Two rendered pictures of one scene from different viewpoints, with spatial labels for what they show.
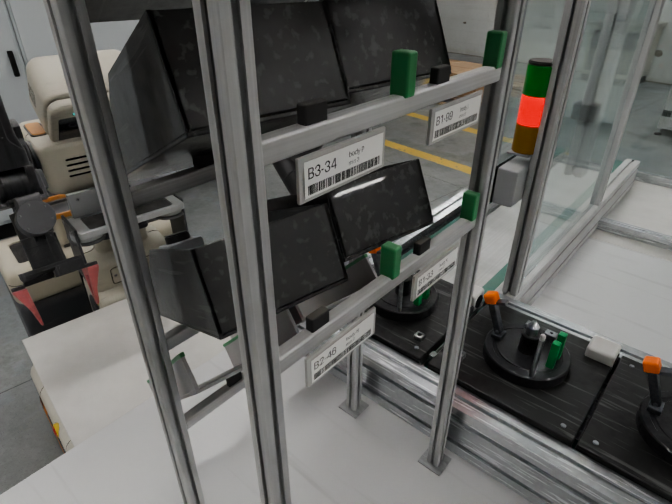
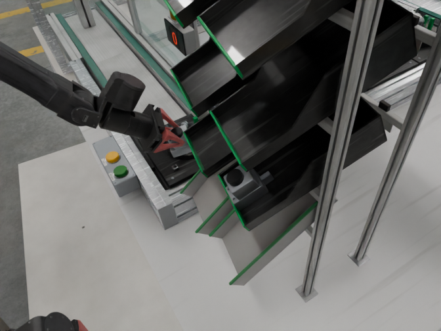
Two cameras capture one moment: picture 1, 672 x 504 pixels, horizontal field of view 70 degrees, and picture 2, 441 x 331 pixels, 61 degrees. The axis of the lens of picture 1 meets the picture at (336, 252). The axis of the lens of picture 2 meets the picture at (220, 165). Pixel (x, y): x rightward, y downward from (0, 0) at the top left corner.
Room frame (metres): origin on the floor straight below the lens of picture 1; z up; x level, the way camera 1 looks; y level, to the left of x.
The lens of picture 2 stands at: (0.37, 0.59, 1.76)
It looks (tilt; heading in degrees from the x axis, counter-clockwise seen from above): 48 degrees down; 293
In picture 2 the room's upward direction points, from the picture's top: 7 degrees counter-clockwise
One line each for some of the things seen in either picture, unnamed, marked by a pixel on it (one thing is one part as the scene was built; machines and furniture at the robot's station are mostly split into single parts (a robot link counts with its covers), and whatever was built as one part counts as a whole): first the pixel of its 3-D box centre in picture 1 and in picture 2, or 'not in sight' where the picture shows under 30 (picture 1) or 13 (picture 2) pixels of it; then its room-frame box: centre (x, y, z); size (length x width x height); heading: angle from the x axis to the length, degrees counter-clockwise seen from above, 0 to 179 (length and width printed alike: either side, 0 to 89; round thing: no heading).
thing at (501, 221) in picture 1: (477, 268); (158, 105); (0.99, -0.35, 0.91); 0.84 x 0.28 x 0.10; 139
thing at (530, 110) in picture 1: (534, 109); not in sight; (0.85, -0.35, 1.33); 0.05 x 0.05 x 0.05
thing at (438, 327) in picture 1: (401, 303); (188, 145); (0.78, -0.13, 0.96); 0.24 x 0.24 x 0.02; 49
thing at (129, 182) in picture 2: not in sight; (115, 164); (0.99, -0.03, 0.93); 0.21 x 0.07 x 0.06; 139
